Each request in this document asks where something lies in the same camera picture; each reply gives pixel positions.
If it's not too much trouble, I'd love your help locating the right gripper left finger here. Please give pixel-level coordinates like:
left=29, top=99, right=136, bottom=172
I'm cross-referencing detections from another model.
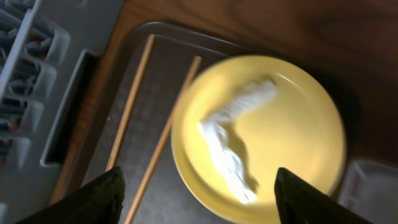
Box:
left=19, top=167, right=125, bottom=224

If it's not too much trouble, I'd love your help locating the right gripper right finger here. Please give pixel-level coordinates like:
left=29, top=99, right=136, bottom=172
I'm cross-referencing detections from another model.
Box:
left=274, top=167, right=370, bottom=224

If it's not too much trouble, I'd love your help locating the white napkin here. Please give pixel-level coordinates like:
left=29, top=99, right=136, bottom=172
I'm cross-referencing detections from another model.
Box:
left=197, top=80, right=277, bottom=205

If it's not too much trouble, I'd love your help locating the wooden chopstick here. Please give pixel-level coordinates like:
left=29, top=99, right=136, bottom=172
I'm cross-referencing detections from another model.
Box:
left=105, top=34, right=155, bottom=172
left=123, top=56, right=203, bottom=224

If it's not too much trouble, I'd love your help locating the clear plastic bin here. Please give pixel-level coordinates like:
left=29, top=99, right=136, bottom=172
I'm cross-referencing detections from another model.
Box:
left=338, top=159, right=397, bottom=224

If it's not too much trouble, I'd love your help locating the dark brown serving tray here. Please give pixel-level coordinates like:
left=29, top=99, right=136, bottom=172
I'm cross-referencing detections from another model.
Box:
left=49, top=21, right=358, bottom=224

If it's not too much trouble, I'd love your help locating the yellow plate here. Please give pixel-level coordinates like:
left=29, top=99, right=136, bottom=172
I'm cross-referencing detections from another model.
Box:
left=171, top=55, right=346, bottom=223

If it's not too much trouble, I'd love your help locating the grey dish rack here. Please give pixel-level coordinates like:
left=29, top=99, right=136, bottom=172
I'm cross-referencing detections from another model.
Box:
left=1, top=0, right=123, bottom=223

